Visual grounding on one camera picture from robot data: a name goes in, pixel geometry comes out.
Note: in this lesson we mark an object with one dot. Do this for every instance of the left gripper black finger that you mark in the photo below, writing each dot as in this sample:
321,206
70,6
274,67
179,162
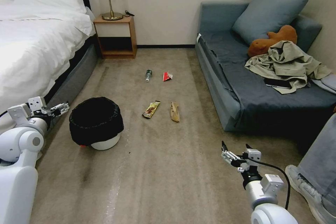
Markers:
58,106
63,112

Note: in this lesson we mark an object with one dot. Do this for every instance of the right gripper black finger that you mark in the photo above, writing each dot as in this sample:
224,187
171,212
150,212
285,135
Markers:
248,148
229,155

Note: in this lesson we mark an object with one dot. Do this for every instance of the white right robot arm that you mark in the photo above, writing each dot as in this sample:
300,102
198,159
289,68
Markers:
262,195

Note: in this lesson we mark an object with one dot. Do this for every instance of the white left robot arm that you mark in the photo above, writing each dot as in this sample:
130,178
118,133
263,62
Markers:
18,155

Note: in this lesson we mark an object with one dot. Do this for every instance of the black bin bag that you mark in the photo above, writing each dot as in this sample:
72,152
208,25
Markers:
95,121

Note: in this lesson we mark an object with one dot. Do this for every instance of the white round trash bin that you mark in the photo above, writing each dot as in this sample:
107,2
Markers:
106,142

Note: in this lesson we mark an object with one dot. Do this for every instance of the person's grey shoe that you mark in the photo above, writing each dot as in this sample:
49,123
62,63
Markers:
304,190

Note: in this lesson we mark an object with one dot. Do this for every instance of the dark blue sofa cover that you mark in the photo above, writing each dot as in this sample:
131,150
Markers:
249,90

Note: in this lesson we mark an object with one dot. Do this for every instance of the white bed duvet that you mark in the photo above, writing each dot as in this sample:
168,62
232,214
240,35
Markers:
34,45

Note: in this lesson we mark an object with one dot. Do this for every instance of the brown crumpled paper bag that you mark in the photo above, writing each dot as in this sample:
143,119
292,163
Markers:
174,112

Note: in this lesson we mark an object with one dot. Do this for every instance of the black phone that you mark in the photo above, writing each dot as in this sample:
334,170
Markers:
278,83

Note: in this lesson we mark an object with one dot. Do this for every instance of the person's leg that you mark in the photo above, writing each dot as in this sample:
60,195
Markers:
321,161

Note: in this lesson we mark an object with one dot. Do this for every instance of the blue grey sofa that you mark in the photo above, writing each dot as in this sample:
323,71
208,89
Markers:
215,77

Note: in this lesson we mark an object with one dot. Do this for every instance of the gold brown snack wrapper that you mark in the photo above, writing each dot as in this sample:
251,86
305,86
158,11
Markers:
151,109

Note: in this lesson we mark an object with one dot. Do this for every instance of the wooden nightstand white drawer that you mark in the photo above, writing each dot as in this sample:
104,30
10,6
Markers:
115,35

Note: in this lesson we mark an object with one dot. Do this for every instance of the clear plastic bottle green label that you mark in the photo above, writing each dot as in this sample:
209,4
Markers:
148,75

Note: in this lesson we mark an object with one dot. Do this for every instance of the beige crumpled jacket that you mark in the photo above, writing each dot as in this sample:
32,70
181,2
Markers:
288,64

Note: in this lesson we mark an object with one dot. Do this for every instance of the red crumpled snack wrapper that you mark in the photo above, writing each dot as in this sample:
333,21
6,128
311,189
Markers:
167,76

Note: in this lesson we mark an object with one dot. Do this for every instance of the grey folded cloth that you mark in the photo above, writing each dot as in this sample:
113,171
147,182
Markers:
326,82

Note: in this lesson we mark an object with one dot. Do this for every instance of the brown plush toy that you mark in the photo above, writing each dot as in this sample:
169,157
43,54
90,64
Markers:
262,45

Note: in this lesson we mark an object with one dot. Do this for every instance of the blue square cushion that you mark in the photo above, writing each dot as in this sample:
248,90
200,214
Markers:
270,14

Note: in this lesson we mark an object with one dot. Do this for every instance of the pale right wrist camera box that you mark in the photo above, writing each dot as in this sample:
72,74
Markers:
253,155

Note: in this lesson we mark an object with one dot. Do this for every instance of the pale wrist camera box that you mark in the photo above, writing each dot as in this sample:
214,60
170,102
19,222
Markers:
36,103
253,155

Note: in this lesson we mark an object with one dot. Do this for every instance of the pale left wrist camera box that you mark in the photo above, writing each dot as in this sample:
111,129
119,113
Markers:
36,103

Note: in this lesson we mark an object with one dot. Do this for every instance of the grey upholstered bed frame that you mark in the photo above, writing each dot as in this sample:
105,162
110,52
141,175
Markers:
78,69

